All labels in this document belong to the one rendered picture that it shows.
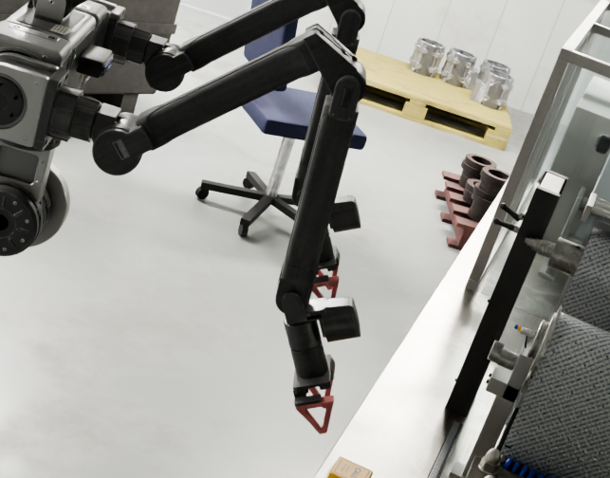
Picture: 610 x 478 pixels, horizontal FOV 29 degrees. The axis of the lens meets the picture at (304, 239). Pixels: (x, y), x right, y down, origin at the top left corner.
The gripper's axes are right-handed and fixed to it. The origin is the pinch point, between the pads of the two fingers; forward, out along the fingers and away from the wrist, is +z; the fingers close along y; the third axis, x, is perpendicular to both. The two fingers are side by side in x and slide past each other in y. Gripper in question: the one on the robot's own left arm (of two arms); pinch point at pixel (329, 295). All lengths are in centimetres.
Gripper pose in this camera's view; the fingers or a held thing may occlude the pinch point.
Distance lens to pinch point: 258.6
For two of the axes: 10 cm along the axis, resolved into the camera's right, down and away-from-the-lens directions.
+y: 0.4, -3.8, 9.2
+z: 2.1, 9.1, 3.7
